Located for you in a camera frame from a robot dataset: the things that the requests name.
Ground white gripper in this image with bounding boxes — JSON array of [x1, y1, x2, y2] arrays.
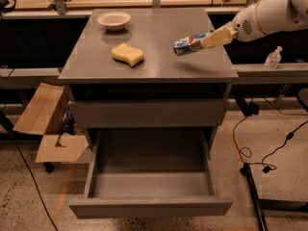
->
[[201, 4, 266, 48]]

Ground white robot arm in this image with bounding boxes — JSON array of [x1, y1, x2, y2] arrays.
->
[[201, 0, 308, 48]]

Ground grey drawer cabinet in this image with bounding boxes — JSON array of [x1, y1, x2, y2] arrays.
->
[[59, 8, 238, 142]]

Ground open grey middle drawer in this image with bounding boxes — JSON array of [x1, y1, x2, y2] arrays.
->
[[69, 128, 233, 218]]

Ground clear sanitizer pump bottle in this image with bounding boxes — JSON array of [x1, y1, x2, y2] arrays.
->
[[264, 46, 283, 69]]

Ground yellow wavy sponge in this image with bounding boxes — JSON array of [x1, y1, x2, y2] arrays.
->
[[112, 43, 144, 67]]

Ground white paper bowl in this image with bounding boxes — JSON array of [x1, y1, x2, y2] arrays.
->
[[97, 12, 131, 32]]

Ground open cardboard box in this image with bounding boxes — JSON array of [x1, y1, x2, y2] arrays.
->
[[13, 83, 92, 164]]

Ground black headphones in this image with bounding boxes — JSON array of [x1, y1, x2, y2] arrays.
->
[[0, 0, 16, 13]]

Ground black floor cable right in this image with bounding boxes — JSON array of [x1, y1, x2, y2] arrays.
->
[[232, 96, 308, 174]]

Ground black floor cable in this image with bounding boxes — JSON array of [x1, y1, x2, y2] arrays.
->
[[0, 109, 60, 231], [232, 96, 308, 174]]

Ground black floor cable left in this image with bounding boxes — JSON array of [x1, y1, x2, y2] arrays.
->
[[0, 109, 60, 231]]

